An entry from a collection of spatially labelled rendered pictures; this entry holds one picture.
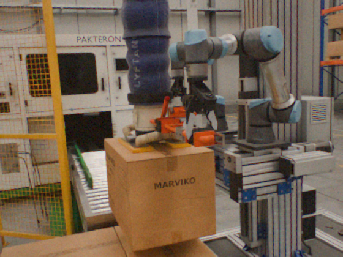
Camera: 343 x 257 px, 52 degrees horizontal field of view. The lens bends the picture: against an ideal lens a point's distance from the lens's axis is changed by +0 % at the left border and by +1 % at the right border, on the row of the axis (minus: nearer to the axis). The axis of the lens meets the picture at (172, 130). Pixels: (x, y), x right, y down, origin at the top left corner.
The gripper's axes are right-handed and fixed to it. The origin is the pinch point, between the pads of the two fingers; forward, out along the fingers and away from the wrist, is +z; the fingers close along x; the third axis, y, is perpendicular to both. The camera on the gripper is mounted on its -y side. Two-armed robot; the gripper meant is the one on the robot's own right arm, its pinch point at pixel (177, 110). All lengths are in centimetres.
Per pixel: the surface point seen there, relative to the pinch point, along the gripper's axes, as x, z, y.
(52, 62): -67, -36, -82
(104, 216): -49, 61, -7
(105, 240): -52, 66, 15
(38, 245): -86, 66, 4
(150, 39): -27, -37, 41
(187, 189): -20, 30, 59
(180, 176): -23, 24, 60
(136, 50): -33, -33, 37
